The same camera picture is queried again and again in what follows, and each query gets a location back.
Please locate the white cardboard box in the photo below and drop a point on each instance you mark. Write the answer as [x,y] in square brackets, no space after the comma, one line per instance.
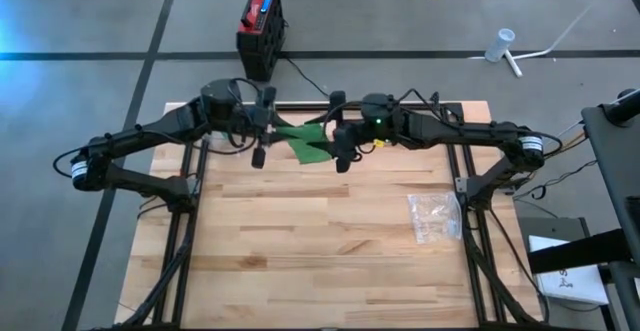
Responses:
[570,286]

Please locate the dark green bandage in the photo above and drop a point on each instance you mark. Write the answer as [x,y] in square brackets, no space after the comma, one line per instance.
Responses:
[300,151]

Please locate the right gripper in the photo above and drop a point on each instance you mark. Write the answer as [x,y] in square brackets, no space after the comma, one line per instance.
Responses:
[343,163]

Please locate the white lamp stand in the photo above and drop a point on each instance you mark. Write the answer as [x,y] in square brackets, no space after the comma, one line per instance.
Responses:
[512,63]

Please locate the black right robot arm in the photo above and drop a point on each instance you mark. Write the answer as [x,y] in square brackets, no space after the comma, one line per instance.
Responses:
[465,131]

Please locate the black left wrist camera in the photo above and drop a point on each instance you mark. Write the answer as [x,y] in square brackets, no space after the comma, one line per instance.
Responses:
[255,118]

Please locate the red black power station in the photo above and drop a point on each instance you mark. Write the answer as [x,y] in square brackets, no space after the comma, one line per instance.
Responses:
[262,6]

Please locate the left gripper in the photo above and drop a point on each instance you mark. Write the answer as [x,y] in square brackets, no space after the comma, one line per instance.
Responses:
[258,160]

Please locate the translucent white plastic cup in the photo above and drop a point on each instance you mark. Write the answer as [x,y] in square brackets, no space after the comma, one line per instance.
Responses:
[500,46]

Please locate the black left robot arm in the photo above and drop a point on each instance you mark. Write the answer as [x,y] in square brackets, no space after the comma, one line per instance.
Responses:
[150,133]

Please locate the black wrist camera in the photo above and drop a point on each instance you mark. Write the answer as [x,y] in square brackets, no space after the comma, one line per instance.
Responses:
[255,118]
[357,136]

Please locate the black side cart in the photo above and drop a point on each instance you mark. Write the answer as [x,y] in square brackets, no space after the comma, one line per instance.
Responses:
[615,171]

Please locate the clear plastic bag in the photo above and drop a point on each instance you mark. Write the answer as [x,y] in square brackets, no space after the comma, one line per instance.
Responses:
[434,218]

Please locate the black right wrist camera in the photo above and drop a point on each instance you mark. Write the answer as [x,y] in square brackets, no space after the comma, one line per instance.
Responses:
[357,136]

